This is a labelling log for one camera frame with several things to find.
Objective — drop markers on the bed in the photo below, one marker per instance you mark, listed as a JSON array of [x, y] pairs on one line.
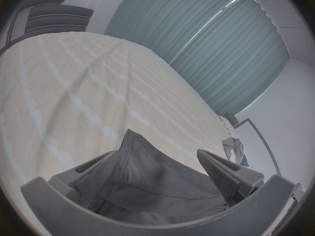
[[98, 82]]

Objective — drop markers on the white printed pillow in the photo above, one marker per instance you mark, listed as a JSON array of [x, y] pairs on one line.
[[228, 128]]

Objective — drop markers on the black chest of drawers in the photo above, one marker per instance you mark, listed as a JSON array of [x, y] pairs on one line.
[[59, 18]]

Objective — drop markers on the grey bedside table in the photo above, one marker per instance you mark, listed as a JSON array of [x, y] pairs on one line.
[[231, 118]]

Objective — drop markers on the grey garment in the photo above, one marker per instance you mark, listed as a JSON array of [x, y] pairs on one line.
[[230, 146]]

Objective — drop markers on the blue-green curtain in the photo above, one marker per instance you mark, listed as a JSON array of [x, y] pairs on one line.
[[160, 13], [233, 58]]

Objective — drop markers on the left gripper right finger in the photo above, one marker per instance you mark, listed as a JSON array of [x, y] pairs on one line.
[[228, 181]]

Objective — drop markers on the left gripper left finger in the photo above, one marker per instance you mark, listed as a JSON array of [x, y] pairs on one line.
[[98, 163]]

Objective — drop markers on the dark blue garment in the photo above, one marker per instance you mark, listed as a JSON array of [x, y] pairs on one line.
[[244, 161]]

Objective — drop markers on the black T-shirt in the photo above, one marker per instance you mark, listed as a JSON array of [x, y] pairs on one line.
[[152, 181]]

